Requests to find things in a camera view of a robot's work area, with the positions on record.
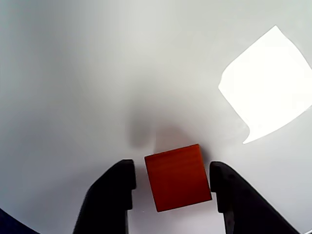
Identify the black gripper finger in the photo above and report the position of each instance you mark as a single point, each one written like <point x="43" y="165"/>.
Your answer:
<point x="243" y="209"/>
<point x="107" y="204"/>

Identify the red cube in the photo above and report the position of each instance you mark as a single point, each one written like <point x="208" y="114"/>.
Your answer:
<point x="178" y="178"/>

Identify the white round plate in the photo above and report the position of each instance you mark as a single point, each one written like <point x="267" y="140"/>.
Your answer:
<point x="97" y="73"/>

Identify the blue woven cloth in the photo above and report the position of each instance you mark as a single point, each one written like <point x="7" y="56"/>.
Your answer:
<point x="6" y="226"/>

